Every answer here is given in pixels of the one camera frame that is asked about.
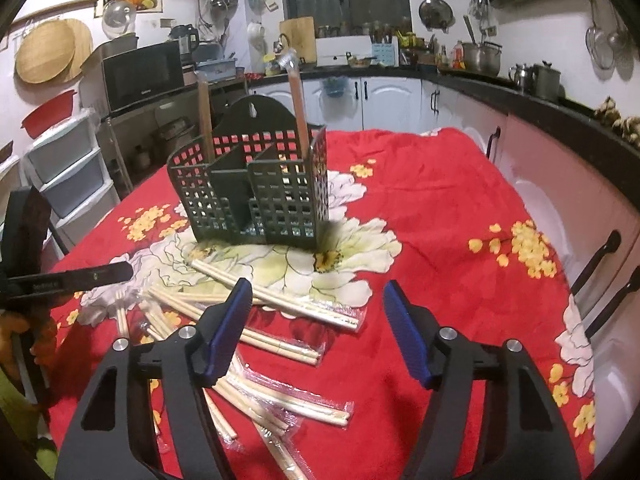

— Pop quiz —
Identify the plastic drawer unit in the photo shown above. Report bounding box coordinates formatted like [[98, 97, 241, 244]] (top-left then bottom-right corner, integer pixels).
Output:
[[22, 110, 121, 241]]

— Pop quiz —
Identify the electric kettle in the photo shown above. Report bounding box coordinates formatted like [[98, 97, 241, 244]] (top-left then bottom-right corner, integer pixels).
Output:
[[169, 24, 201, 58]]

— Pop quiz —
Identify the red floral blanket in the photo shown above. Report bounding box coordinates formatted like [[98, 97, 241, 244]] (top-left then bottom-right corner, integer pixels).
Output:
[[47, 127, 598, 480]]

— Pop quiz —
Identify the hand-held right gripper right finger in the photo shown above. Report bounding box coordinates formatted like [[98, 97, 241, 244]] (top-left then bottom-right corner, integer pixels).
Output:
[[382, 280, 583, 480]]

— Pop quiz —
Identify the knife block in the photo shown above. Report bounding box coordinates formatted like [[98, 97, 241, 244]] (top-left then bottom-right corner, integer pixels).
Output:
[[370, 27, 401, 67]]

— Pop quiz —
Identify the hanging wire strainer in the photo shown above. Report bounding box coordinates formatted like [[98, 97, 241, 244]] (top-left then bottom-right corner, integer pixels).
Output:
[[585, 0, 616, 71]]

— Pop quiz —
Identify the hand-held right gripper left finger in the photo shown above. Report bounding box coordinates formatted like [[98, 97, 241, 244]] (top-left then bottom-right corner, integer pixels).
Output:
[[55, 277, 253, 480]]

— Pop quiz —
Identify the white hanging jug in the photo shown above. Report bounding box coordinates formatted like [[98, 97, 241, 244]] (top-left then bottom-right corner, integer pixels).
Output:
[[246, 21, 266, 56]]

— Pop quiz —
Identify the large steel pot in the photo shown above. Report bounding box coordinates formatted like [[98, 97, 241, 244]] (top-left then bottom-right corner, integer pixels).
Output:
[[460, 40, 502, 76]]

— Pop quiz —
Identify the white rectangular container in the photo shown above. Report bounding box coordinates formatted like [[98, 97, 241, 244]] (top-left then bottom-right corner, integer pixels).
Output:
[[316, 36, 373, 67]]

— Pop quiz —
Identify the yellow green cloth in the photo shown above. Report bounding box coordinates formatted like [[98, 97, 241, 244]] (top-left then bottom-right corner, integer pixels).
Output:
[[0, 310, 57, 478]]

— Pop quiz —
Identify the wooden cutting board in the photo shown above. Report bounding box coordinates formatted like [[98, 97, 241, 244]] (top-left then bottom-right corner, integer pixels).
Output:
[[279, 16, 317, 63]]

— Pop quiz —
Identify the hanging steel pan lid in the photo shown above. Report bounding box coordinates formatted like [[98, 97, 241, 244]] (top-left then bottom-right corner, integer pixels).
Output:
[[418, 0, 455, 31]]

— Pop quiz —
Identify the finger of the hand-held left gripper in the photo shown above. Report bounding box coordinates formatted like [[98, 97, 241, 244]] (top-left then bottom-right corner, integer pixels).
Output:
[[2, 261, 135, 301]]

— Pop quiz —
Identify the pile of ginger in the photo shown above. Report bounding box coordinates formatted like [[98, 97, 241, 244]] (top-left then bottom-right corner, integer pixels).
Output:
[[595, 96, 640, 148]]

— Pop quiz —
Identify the pile of chopsticks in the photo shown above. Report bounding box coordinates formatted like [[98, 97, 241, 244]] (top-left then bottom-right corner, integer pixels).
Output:
[[112, 259, 368, 480]]

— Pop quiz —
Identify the metal shelf rack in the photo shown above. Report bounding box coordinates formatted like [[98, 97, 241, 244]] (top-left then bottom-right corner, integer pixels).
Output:
[[95, 80, 251, 196]]

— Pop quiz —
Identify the chopstick pair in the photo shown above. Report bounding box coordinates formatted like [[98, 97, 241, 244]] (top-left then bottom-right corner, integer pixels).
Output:
[[196, 71, 216, 161], [280, 50, 312, 161]]

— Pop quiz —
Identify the round bamboo tray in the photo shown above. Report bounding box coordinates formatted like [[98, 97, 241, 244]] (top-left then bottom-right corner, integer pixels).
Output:
[[65, 19, 94, 81], [14, 19, 83, 83]]

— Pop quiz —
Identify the dark green utensil holder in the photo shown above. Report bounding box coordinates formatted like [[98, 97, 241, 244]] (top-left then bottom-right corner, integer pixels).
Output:
[[167, 96, 329, 251]]

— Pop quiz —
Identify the wooden pole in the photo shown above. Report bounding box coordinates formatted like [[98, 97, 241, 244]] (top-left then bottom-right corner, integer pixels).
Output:
[[12, 0, 101, 26]]

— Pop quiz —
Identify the hanging steel skimmer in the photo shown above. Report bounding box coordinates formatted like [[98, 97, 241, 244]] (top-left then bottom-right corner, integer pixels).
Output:
[[607, 0, 633, 53]]

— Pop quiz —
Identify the glass pot lid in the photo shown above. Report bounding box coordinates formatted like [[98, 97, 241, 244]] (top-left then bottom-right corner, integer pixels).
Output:
[[101, 0, 138, 38]]

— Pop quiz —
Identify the small steel kettle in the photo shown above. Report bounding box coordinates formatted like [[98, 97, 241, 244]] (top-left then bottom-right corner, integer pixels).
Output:
[[509, 64, 533, 93]]

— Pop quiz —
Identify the light blue box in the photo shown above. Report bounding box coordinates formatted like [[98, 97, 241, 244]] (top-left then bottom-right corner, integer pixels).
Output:
[[194, 57, 238, 83]]

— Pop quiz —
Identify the red plastic basin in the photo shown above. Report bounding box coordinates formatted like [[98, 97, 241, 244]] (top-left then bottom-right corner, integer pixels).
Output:
[[21, 91, 78, 138]]

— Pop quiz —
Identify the black microwave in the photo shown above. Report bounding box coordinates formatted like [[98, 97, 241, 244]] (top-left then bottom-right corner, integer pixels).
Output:
[[101, 40, 186, 113]]

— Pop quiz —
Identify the steel pot with lid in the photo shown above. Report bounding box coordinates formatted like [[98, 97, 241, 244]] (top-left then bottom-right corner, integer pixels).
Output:
[[530, 60, 563, 103]]

